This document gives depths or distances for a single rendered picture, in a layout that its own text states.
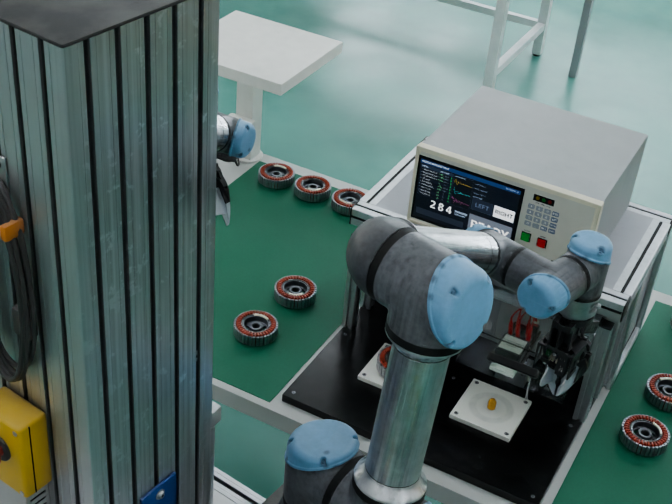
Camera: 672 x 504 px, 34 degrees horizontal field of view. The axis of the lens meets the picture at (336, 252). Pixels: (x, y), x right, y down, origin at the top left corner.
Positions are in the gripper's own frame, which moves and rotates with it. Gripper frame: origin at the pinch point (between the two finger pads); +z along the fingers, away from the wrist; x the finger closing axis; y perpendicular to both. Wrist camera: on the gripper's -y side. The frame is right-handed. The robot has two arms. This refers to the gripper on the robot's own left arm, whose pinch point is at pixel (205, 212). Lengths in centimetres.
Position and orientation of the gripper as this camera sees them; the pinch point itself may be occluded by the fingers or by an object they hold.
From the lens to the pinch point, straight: 249.9
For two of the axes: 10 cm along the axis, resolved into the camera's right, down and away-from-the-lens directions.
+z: -0.8, 8.2, 5.7
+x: 8.0, 3.9, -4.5
